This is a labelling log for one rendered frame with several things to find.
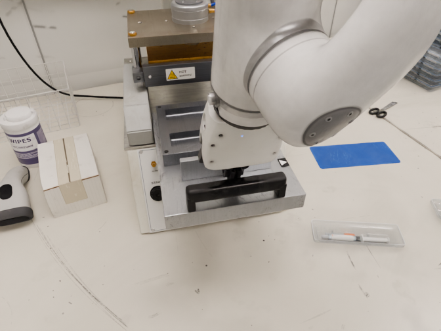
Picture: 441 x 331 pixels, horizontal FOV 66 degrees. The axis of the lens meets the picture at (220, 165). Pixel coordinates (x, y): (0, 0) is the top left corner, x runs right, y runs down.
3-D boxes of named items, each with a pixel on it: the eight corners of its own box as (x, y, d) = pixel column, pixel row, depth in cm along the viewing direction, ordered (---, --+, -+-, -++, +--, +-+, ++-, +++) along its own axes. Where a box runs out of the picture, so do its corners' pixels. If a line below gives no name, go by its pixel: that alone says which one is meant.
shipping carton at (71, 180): (48, 170, 91) (37, 142, 85) (98, 158, 94) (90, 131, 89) (49, 219, 78) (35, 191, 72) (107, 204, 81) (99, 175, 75)
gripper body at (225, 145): (208, 127, 35) (205, 179, 44) (302, 116, 36) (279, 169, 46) (196, 74, 38) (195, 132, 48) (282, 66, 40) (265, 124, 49)
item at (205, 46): (146, 49, 85) (140, 8, 79) (232, 42, 88) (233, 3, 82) (150, 79, 72) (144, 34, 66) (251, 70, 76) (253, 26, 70)
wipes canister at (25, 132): (20, 153, 96) (-3, 107, 87) (52, 146, 99) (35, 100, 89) (18, 172, 90) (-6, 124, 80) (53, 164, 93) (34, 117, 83)
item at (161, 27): (132, 41, 89) (123, -14, 81) (246, 32, 94) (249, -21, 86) (134, 81, 71) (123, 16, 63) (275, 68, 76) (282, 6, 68)
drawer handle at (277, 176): (186, 203, 51) (184, 183, 49) (280, 188, 54) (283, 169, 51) (188, 213, 50) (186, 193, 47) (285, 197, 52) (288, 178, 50)
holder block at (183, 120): (157, 116, 70) (155, 105, 68) (250, 106, 73) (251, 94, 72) (164, 166, 58) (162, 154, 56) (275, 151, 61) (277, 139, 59)
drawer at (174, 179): (153, 127, 74) (149, 95, 69) (251, 115, 77) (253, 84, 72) (167, 233, 52) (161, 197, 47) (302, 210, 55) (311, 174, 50)
